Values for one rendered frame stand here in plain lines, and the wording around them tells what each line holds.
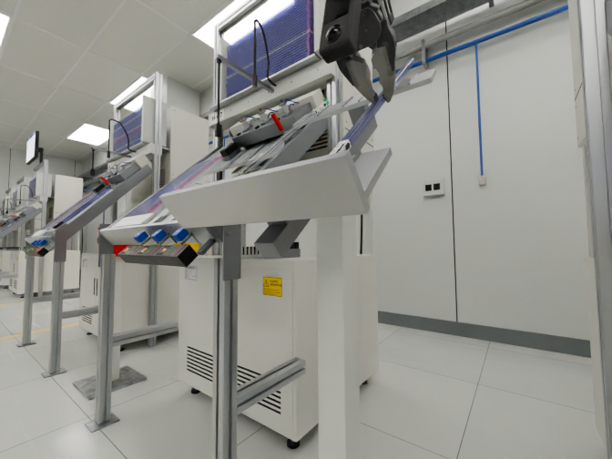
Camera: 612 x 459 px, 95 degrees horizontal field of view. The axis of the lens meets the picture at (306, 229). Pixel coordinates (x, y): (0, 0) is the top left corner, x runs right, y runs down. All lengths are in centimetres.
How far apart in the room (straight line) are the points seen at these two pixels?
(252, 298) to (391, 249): 166
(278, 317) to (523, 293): 178
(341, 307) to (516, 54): 238
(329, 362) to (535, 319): 194
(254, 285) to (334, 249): 55
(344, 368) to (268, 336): 50
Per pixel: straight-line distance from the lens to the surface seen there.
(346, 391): 59
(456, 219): 238
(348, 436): 63
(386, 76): 53
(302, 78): 128
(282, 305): 95
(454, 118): 256
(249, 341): 110
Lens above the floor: 67
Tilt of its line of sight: 3 degrees up
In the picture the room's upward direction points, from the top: straight up
